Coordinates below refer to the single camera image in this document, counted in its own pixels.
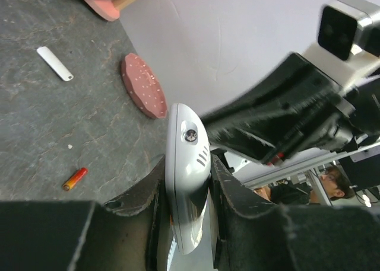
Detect pink dotted plate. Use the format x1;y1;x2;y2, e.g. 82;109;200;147
121;53;167;119

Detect pink three-tier shelf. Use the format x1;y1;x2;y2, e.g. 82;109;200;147
84;0;137;21

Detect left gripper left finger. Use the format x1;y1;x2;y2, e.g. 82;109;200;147
1;160;171;270

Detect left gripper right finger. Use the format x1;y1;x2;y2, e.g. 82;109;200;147
209;156;379;270

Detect orange red battery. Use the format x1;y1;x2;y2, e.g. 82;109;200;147
62;167;88;191

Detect person in background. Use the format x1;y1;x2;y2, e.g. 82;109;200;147
254;165;356;205

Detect white remote control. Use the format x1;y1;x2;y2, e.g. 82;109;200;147
165;103;211;255

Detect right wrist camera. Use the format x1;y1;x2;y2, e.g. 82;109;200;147
302;0;379;91

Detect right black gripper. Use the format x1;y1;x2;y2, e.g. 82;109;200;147
201;53;379;166

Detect white remote battery cover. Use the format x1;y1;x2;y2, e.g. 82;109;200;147
36;46;74;82

